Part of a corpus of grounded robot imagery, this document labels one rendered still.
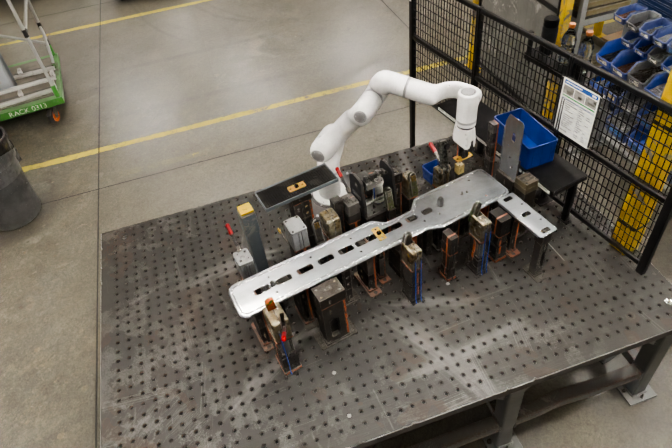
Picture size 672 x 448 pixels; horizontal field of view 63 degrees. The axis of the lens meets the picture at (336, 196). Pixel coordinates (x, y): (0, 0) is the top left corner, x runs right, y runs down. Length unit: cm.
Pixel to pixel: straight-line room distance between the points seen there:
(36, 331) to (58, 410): 64
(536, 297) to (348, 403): 99
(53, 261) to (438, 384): 300
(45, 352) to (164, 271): 120
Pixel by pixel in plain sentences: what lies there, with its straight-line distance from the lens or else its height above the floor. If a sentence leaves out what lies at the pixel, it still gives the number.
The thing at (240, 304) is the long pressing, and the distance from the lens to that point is 236.
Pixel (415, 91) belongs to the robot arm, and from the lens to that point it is 235.
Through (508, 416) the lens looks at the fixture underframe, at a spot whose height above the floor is 34.
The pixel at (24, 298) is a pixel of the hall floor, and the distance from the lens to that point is 435.
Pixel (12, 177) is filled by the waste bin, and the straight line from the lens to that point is 468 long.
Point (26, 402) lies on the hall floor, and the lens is 382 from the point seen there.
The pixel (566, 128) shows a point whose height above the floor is 119.
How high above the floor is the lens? 284
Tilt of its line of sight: 43 degrees down
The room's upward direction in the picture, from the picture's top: 7 degrees counter-clockwise
